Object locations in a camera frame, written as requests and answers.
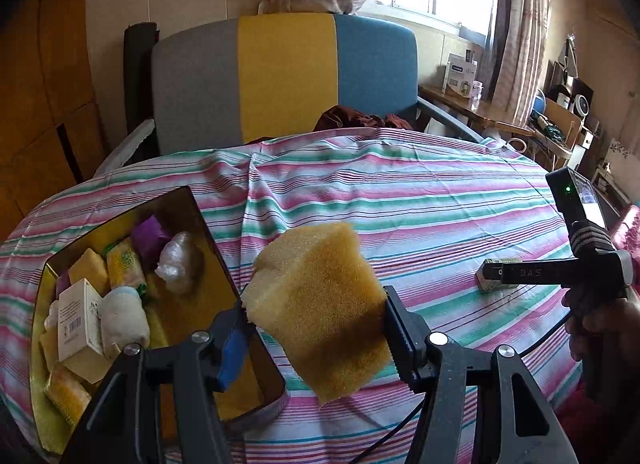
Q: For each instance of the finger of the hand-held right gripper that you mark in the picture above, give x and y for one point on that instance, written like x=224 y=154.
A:
x=545 y=273

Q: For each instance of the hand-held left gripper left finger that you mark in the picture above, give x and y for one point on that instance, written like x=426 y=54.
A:
x=232 y=359

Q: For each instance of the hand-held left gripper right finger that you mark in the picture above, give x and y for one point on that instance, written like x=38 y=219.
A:
x=400 y=339

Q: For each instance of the gold tin box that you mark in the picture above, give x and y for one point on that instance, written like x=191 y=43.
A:
x=202 y=304

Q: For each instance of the small olive box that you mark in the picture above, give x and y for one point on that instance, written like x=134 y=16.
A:
x=479 y=280

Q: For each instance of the large yellow-brown sponge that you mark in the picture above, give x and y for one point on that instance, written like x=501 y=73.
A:
x=320 y=304

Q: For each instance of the clear plastic-wrapped ball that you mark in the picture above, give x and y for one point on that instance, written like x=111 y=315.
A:
x=177 y=259

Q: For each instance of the white towel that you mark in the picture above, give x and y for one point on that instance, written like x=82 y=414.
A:
x=125 y=316

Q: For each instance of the yellow green snack packet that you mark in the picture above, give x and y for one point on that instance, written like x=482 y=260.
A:
x=125 y=264

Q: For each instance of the purple packet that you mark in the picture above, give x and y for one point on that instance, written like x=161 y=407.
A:
x=150 y=236

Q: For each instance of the white carton box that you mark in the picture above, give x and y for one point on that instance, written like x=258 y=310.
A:
x=77 y=324

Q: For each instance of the yellow scouring sponge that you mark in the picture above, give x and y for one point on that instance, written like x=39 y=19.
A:
x=65 y=389

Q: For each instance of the person's right hand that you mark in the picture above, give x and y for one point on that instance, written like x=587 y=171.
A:
x=610 y=326

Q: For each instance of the pink cloth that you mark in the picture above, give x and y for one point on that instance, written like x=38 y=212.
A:
x=631 y=234

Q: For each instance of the cluttered wooden shelf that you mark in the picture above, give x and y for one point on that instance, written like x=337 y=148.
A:
x=560 y=114

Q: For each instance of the striped tablecloth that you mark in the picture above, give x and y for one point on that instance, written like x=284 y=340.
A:
x=400 y=194

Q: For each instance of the wooden desk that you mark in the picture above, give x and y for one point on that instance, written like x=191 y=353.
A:
x=480 y=114

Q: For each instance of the small clear bottle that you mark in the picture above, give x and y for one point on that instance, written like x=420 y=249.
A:
x=477 y=91

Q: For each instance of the white printed carton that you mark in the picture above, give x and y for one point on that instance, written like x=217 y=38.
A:
x=457 y=76

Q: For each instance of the beige striped curtain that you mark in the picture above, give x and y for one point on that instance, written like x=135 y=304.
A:
x=520 y=34

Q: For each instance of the dark red cloth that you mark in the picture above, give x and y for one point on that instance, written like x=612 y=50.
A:
x=345 y=119

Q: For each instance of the grey yellow blue chair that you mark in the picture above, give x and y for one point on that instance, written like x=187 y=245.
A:
x=285 y=74

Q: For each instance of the black rolled mat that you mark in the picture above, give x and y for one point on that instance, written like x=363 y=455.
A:
x=137 y=74

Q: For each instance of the wooden wardrobe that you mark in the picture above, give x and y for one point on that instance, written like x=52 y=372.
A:
x=40 y=94

